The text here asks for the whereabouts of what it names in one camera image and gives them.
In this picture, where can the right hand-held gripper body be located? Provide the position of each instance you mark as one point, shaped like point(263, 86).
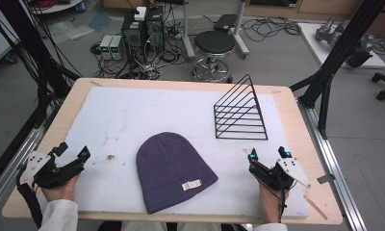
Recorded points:
point(277, 174)

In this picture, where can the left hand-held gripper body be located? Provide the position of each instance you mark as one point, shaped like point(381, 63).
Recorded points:
point(57, 174)

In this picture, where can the purple knitted beanie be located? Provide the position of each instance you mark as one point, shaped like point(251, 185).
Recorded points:
point(171, 170)

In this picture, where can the person's left hand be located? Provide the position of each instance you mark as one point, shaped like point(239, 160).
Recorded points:
point(60, 193)

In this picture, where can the person's right hand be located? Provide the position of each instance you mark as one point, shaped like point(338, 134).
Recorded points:
point(271, 203)

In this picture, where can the grey tape strip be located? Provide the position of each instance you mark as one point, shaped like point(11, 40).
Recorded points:
point(326, 179)

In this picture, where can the thin wooden stick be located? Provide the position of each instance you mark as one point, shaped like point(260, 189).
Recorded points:
point(315, 207)

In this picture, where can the white foam mat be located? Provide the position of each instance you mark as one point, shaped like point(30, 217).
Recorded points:
point(123, 118)

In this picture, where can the grey power supply unit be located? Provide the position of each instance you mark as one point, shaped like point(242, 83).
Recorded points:
point(117, 47)
point(106, 47)

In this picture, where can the white floor board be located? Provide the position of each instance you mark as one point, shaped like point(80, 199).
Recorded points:
point(312, 41)

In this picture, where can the clear plastic sheet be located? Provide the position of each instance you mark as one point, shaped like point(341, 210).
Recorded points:
point(68, 30)

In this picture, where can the black round stool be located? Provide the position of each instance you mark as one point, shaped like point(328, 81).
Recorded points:
point(214, 43)

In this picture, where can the black office chair base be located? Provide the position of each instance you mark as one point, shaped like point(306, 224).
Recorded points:
point(384, 85)

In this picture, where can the white table leg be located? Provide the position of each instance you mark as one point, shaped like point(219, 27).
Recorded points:
point(188, 32)
point(241, 32)

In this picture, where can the black computer tower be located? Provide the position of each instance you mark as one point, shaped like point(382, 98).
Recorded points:
point(133, 37)
point(155, 30)

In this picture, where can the black flat box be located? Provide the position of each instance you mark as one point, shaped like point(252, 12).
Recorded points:
point(225, 22)

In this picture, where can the round white table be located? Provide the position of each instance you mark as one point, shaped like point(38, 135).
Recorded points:
point(57, 5)

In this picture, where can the white small box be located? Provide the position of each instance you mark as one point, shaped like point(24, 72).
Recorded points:
point(140, 13)

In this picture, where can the aluminium rail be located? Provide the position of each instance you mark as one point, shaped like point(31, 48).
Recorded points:
point(338, 166)
point(11, 173)

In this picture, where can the black metal frame stand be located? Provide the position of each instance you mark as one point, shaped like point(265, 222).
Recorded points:
point(43, 64)
point(341, 48)

